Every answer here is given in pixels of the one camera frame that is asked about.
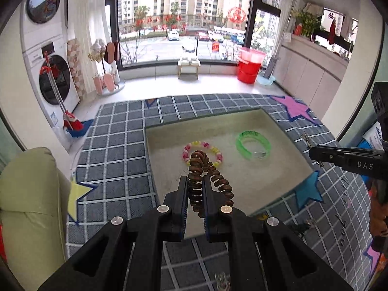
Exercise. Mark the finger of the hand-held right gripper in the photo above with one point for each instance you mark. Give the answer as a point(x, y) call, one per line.
point(333, 156)

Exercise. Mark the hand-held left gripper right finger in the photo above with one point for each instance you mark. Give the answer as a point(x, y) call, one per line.
point(207, 209)

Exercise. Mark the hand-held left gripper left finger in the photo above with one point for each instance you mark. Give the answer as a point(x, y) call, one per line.
point(183, 206)

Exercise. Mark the silver metal hair clip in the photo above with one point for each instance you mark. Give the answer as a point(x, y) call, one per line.
point(306, 141)

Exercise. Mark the shallow grey-green tray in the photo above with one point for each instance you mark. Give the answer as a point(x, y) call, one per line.
point(169, 145)

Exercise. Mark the silver pendant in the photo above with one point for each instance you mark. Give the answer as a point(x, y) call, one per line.
point(222, 282)

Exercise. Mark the black hair clip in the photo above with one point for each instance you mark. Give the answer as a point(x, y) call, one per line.
point(298, 229)

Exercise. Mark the person's right hand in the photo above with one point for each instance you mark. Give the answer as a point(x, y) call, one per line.
point(379, 209)

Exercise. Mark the blue white packet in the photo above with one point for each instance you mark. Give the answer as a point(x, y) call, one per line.
point(374, 136)

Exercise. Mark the beige cabinet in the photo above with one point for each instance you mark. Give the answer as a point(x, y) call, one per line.
point(309, 72)

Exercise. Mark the hanging clothes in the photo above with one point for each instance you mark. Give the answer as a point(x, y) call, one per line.
point(339, 25)

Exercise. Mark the green translucent bangle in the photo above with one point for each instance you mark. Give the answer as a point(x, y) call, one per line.
point(251, 133)

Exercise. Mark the light blue basin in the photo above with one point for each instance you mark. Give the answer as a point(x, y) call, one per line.
point(265, 81)

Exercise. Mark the green potted plant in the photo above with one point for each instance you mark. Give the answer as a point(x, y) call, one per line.
point(309, 21)

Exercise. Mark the red vase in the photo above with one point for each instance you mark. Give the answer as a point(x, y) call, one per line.
point(298, 29)

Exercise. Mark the grey leaning board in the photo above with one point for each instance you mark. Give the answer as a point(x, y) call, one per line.
point(269, 68)

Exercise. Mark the red bucket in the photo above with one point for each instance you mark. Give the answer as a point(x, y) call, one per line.
point(248, 72)

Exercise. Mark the blue dustpan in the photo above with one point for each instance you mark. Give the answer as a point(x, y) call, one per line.
point(86, 125)

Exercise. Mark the pink basin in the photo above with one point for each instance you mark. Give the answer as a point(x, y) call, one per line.
point(251, 54)

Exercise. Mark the small wooden stool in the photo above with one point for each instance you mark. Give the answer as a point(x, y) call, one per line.
point(188, 68)

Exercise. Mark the red mop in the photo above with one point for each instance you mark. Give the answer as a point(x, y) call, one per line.
point(71, 121)

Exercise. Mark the white shoes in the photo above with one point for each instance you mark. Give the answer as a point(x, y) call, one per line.
point(189, 60)

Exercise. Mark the light green sofa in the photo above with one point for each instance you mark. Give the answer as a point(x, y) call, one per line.
point(30, 194)

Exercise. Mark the slipper rack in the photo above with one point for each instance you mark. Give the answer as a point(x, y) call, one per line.
point(104, 66)

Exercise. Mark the chequered folded mat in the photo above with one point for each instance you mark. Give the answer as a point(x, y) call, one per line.
point(75, 66)

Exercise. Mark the white washing machine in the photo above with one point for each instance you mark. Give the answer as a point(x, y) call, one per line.
point(51, 78)

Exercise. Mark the large window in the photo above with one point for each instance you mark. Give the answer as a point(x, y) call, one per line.
point(182, 21)

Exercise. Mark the red cloth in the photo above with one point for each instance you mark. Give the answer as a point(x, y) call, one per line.
point(1, 242)

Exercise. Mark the white tumble dryer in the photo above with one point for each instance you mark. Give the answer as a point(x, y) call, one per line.
point(42, 3)

